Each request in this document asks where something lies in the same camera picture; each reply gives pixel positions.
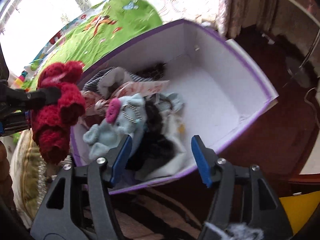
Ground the white purple storage box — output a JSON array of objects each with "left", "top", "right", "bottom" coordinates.
[{"left": 78, "top": 20, "right": 278, "bottom": 194}]

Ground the black white checkered cloth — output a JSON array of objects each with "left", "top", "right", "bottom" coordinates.
[{"left": 82, "top": 67, "right": 153, "bottom": 92}]

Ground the white lace curtain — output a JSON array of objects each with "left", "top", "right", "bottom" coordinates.
[{"left": 1, "top": 0, "right": 220, "bottom": 75}]

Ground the purple floral drape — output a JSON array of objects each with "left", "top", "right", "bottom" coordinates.
[{"left": 214, "top": 0, "right": 319, "bottom": 62}]

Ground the yellow object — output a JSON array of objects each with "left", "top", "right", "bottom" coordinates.
[{"left": 279, "top": 191, "right": 319, "bottom": 235}]

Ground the black fuzzy item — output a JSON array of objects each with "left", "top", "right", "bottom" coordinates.
[{"left": 126, "top": 101, "right": 174, "bottom": 172}]

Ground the red knitted item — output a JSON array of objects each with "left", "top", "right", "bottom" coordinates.
[{"left": 31, "top": 61, "right": 86, "bottom": 165}]

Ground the light blue fleece item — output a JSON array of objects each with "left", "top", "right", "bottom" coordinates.
[{"left": 82, "top": 93, "right": 190, "bottom": 181}]

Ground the red white floral cloth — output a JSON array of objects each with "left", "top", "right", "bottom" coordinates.
[{"left": 81, "top": 80, "right": 170, "bottom": 116}]

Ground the green cartoon bedsheet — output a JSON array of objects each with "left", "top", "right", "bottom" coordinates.
[{"left": 11, "top": 0, "right": 162, "bottom": 90}]

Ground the striped rug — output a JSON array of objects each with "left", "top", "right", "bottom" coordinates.
[{"left": 110, "top": 189, "right": 202, "bottom": 239}]

